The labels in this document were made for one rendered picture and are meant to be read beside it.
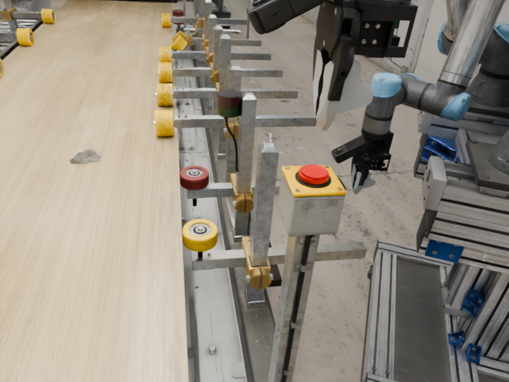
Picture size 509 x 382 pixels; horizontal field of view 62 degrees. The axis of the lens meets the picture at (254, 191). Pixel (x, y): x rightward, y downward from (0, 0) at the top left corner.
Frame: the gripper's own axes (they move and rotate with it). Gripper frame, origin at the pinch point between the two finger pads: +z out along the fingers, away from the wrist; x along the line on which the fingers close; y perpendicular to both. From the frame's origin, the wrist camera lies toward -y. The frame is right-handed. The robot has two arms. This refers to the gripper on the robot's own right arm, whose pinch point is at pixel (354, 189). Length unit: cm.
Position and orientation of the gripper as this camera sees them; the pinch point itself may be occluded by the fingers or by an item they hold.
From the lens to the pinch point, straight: 131.8
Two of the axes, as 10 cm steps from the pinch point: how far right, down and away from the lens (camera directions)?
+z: -0.7, 8.4, 5.5
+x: -1.7, -5.5, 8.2
